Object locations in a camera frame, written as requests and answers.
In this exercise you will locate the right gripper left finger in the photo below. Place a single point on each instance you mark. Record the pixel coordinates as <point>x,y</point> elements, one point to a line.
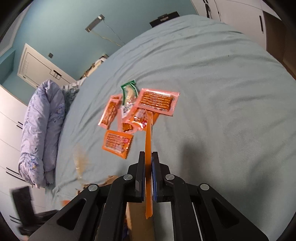
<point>97,213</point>

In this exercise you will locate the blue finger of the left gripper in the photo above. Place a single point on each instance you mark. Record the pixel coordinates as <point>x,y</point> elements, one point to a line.
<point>30,221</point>

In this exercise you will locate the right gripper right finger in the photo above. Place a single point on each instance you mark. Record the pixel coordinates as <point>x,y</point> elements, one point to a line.
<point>199,212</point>

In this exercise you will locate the orange sausage snack packet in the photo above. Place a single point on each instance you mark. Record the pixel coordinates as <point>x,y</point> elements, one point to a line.
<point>117,143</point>

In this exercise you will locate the pink spicy stick packet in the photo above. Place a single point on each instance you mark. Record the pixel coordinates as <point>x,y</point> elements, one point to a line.
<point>110,111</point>
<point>158,101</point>
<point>148,166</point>
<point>135,121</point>

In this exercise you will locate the small white snack packet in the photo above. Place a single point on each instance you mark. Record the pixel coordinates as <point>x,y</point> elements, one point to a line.
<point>125,109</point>

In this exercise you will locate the green white snack packet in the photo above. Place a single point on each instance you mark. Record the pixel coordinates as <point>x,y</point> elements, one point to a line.
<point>129,92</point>

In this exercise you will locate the clear plastic wrapper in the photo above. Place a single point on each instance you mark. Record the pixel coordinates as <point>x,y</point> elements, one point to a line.
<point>81,161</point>

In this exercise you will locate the light blue bed sheet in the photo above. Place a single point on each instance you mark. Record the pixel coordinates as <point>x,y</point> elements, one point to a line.
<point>233,126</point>

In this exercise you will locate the lavender floral folded duvet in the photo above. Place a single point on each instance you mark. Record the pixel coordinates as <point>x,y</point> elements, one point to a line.
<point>42,126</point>

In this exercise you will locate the white wardrobe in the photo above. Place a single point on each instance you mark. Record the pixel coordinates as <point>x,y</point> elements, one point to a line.
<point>12,115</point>

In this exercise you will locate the dark patterned clothes pile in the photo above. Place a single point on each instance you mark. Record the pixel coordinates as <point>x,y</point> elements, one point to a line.
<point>70,91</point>

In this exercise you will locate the white door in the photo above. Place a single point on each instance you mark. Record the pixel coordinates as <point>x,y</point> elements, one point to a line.
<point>34,69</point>

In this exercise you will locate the black box behind bed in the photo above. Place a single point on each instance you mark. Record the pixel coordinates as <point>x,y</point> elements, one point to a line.
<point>164,18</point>

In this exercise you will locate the white cabinet unit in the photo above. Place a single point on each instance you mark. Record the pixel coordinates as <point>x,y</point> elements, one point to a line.
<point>259,22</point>

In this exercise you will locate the metal wall lamp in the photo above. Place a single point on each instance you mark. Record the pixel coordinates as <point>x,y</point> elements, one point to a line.
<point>94,23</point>

